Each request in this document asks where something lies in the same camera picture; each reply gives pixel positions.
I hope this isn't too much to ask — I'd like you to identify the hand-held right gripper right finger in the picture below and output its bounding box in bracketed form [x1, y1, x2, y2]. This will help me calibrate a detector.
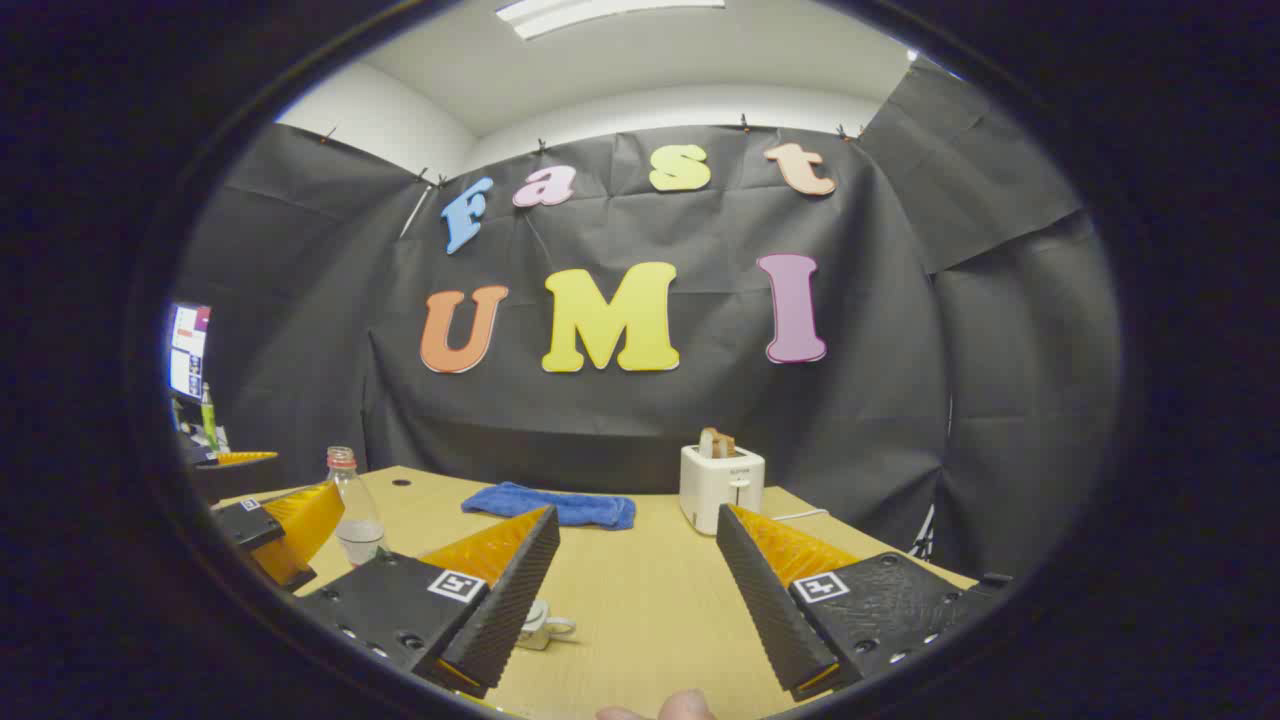
[716, 503, 1013, 702]

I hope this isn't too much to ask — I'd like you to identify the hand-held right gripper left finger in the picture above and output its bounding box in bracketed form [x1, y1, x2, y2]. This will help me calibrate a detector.
[297, 505, 561, 700]

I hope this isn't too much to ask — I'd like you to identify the white ceramic teacup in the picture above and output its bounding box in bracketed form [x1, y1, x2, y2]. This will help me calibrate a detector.
[514, 598, 578, 652]

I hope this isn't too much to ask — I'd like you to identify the clear plastic water bottle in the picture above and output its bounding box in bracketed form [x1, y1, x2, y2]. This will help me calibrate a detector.
[326, 446, 387, 568]

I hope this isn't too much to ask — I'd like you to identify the blue towel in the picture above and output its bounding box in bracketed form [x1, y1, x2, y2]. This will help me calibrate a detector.
[461, 482, 637, 531]

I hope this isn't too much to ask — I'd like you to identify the white toaster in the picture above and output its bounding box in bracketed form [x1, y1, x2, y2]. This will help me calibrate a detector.
[679, 444, 766, 536]

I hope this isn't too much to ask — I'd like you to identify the computer monitor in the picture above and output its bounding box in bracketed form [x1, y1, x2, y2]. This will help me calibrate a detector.
[167, 303, 212, 401]

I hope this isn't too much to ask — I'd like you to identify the black backdrop cloth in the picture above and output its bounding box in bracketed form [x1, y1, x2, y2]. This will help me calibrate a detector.
[175, 60, 1121, 581]

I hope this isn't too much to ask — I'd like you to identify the ceiling light panel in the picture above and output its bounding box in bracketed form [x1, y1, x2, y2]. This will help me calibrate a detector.
[495, 0, 727, 41]

